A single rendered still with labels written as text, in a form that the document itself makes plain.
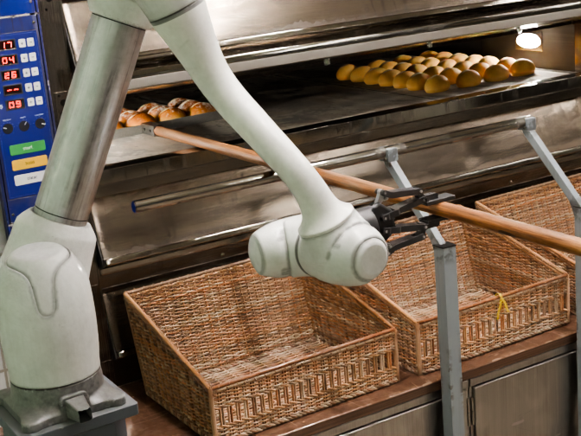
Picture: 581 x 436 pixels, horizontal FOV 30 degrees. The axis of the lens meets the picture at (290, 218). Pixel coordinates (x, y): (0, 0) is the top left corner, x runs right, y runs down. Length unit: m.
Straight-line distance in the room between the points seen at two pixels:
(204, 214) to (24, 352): 1.27
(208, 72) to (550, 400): 1.70
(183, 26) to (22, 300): 0.52
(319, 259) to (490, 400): 1.32
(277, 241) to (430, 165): 1.56
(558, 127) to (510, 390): 1.06
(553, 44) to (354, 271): 2.29
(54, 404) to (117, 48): 0.62
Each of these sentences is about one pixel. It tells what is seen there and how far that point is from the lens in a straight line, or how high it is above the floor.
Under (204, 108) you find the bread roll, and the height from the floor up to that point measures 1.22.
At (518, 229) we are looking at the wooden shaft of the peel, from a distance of 1.96.
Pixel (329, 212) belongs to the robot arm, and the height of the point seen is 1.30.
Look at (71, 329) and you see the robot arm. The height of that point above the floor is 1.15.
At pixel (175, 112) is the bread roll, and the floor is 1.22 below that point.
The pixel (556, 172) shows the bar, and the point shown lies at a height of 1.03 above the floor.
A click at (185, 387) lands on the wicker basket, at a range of 2.70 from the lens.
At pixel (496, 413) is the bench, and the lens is 3.06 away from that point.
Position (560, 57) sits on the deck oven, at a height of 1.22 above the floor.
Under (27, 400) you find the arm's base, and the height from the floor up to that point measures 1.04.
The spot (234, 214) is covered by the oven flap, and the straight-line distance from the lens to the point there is 3.05.
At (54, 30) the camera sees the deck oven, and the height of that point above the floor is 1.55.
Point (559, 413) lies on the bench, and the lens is 3.24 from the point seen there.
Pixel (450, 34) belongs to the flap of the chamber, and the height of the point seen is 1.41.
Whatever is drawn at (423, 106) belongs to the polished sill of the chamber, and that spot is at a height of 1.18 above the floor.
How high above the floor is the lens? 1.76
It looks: 15 degrees down
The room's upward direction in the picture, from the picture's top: 5 degrees counter-clockwise
